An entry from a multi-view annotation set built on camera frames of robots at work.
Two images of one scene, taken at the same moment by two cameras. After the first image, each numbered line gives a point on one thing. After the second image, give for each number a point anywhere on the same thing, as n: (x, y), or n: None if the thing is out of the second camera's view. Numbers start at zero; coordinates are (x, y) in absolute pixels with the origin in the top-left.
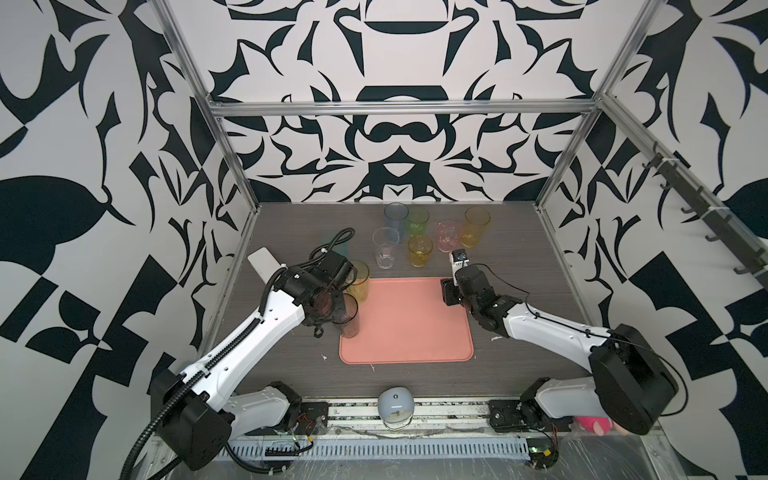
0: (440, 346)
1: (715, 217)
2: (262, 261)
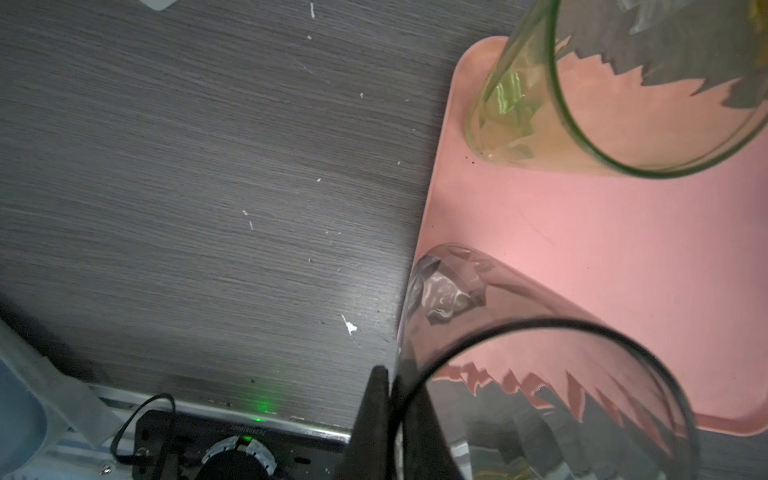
0: (681, 257)
1: None
2: (159, 5)
